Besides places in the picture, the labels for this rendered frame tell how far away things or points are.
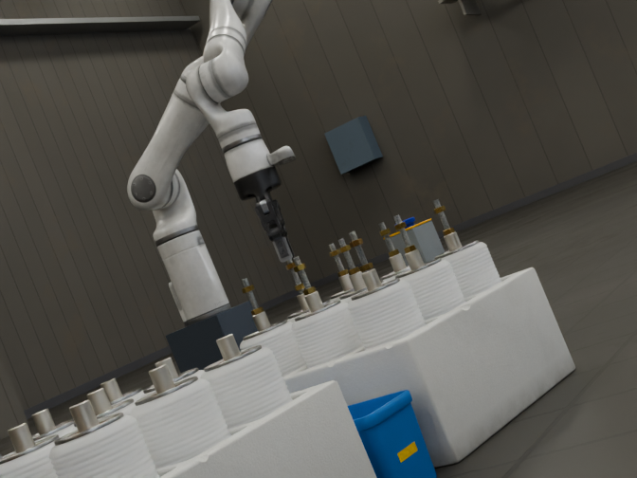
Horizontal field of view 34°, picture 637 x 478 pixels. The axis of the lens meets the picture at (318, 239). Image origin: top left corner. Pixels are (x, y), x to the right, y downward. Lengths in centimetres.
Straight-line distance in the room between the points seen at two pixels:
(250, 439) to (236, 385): 10
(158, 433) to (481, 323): 58
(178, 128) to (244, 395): 92
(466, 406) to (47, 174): 951
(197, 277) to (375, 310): 69
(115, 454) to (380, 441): 39
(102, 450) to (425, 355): 52
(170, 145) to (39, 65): 936
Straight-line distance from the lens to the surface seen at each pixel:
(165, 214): 218
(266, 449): 120
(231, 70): 176
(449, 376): 148
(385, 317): 149
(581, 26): 1144
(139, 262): 1128
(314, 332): 156
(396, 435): 138
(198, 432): 118
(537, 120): 1163
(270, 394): 127
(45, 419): 140
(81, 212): 1095
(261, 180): 174
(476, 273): 168
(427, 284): 158
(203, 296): 211
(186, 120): 207
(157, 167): 210
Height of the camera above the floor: 33
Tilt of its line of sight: 1 degrees up
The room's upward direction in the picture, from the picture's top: 22 degrees counter-clockwise
